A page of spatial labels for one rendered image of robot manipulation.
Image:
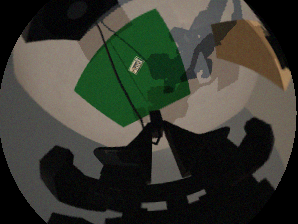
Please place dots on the green circuit board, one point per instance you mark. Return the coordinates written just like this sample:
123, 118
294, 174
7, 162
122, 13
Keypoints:
149, 65

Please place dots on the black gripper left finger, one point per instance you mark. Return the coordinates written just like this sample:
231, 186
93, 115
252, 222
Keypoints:
137, 153

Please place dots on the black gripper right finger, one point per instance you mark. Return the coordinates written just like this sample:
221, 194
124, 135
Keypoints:
187, 146

